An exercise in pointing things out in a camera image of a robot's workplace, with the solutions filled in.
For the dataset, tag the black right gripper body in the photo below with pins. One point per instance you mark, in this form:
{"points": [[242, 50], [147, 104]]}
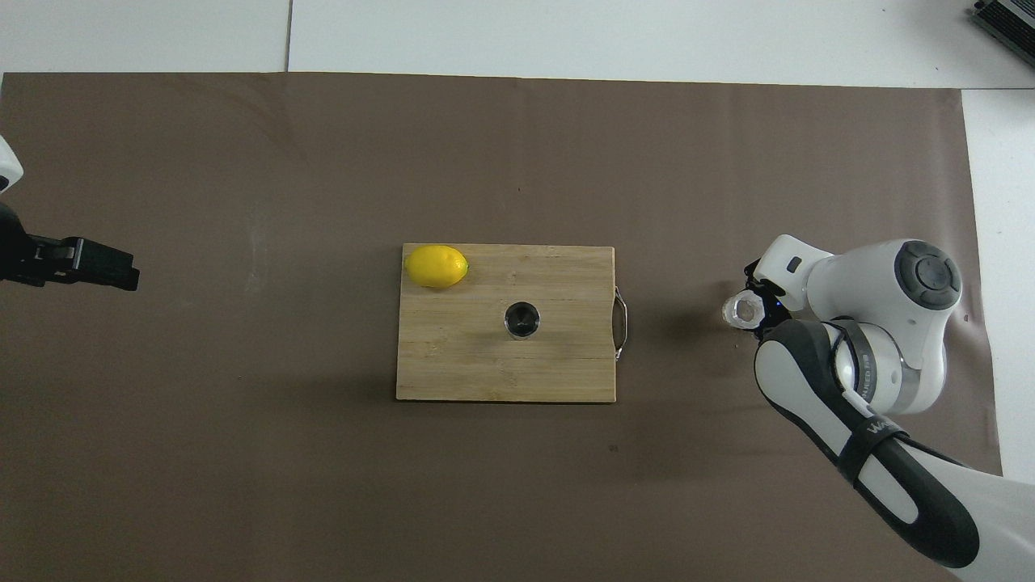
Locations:
{"points": [[775, 311]]}

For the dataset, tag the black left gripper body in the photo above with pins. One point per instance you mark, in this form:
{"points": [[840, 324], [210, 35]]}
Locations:
{"points": [[12, 246]]}

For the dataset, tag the clear textured glass cup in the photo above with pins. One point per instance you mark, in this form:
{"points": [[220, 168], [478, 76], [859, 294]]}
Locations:
{"points": [[742, 310]]}

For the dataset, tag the steel double jigger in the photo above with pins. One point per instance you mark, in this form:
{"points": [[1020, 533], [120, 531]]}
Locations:
{"points": [[522, 320]]}

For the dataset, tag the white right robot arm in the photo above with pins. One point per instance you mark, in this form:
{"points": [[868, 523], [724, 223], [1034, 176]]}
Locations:
{"points": [[881, 323]]}

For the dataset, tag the brown paper table mat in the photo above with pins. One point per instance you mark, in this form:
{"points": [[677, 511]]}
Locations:
{"points": [[566, 162]]}

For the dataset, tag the wooden cutting board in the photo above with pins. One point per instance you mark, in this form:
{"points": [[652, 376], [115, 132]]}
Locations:
{"points": [[453, 364]]}

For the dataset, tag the yellow lemon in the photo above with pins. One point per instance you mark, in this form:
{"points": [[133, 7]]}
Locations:
{"points": [[437, 266]]}

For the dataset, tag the grey ribbed device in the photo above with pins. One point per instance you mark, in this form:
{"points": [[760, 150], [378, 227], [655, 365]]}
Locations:
{"points": [[1011, 16]]}

